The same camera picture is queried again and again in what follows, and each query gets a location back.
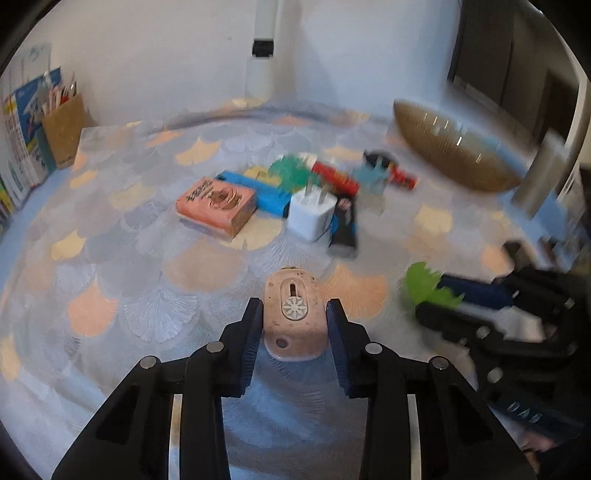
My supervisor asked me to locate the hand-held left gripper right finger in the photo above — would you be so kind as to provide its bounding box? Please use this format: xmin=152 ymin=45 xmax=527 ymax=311
xmin=325 ymin=298 xmax=539 ymax=480

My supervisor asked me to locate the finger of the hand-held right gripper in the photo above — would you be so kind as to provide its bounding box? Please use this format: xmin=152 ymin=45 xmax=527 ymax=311
xmin=438 ymin=272 xmax=575 ymax=315
xmin=414 ymin=302 xmax=568 ymax=365

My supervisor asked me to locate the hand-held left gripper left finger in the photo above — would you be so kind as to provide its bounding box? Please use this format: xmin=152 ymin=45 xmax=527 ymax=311
xmin=51 ymin=298 xmax=264 ymax=480

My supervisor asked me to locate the beige speckled oval device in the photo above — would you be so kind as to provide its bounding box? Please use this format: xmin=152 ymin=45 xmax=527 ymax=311
xmin=262 ymin=267 xmax=331 ymax=361

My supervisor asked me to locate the black packet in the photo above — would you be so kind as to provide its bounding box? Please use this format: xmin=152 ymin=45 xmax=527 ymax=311
xmin=328 ymin=196 xmax=360 ymax=258

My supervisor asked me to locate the black red toy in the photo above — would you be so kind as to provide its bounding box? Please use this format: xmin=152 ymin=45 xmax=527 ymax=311
xmin=364 ymin=150 xmax=419 ymax=191

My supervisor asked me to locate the white charger plug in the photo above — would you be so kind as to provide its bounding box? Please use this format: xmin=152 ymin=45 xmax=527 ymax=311
xmin=287 ymin=178 xmax=339 ymax=243

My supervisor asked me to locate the amber glass bowl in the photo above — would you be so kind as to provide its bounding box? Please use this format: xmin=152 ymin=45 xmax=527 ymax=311
xmin=393 ymin=99 xmax=532 ymax=193

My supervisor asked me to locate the pink cardboard box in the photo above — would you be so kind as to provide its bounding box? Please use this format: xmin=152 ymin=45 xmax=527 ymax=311
xmin=175 ymin=176 xmax=258 ymax=239

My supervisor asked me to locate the blue box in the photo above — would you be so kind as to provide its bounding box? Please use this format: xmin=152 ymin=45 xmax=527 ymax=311
xmin=216 ymin=171 xmax=293 ymax=217

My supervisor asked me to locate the yellow block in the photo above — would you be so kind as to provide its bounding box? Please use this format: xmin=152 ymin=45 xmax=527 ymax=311
xmin=244 ymin=166 xmax=278 ymax=185

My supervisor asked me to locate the red stick packet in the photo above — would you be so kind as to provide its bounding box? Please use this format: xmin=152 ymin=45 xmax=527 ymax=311
xmin=311 ymin=161 xmax=360 ymax=195

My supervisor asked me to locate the green spiky brush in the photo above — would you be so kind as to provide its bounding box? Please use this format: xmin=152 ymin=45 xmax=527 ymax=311
xmin=269 ymin=156 xmax=309 ymax=193

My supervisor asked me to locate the patterned tablecloth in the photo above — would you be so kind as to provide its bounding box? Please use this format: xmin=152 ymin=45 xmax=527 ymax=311
xmin=0 ymin=97 xmax=591 ymax=480

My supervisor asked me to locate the black television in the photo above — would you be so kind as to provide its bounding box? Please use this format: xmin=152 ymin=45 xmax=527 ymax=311
xmin=447 ymin=0 xmax=591 ymax=144

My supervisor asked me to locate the white pipe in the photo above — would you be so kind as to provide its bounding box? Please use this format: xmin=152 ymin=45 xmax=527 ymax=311
xmin=245 ymin=0 xmax=280 ymax=100

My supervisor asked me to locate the cardboard pen holder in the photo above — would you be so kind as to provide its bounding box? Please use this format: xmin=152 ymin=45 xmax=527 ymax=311
xmin=41 ymin=92 xmax=93 ymax=171

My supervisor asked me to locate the row of books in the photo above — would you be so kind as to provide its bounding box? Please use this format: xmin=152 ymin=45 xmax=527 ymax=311
xmin=0 ymin=67 xmax=63 ymax=227

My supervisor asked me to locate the bundle of pens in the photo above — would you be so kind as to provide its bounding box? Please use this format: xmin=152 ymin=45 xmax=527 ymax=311
xmin=41 ymin=71 xmax=79 ymax=116

